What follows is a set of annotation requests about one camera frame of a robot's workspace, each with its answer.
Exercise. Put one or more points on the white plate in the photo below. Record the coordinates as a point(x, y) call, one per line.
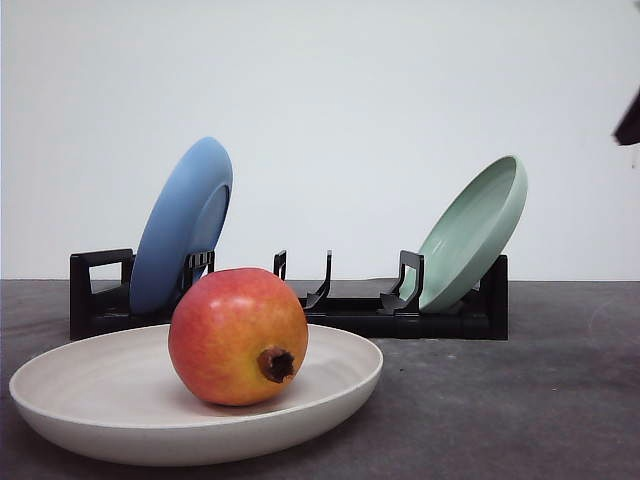
point(117, 398)

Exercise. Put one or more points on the red yellow pomegranate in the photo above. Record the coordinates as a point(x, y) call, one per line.
point(238, 336)

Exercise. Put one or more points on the dark gripper tip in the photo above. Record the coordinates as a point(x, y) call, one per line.
point(628, 131)

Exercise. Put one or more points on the light green plate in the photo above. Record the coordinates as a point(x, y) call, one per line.
point(468, 236)

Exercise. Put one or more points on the blue plate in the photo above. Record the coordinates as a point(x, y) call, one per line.
point(185, 215)

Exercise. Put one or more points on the black plastic dish rack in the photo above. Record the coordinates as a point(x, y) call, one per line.
point(101, 303)

